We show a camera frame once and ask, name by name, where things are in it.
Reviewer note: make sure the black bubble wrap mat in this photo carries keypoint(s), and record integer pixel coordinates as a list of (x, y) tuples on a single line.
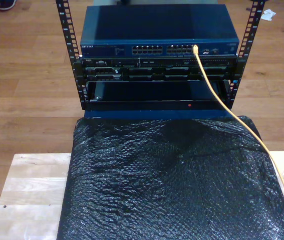
[(156, 200)]

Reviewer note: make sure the black rack server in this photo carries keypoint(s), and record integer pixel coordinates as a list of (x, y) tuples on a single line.
[(156, 72)]

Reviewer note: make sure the person's shoe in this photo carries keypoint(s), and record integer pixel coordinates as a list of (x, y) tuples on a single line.
[(6, 4)]

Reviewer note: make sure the red round button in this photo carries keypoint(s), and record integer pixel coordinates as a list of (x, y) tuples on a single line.
[(188, 105)]

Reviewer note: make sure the black perforated rack post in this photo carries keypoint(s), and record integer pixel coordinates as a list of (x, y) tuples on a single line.
[(255, 25), (64, 25)]

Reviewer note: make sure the blue network switch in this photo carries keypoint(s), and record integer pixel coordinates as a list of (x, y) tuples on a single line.
[(156, 25)]

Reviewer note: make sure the white crumpled paper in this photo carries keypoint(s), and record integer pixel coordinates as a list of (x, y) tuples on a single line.
[(268, 15)]

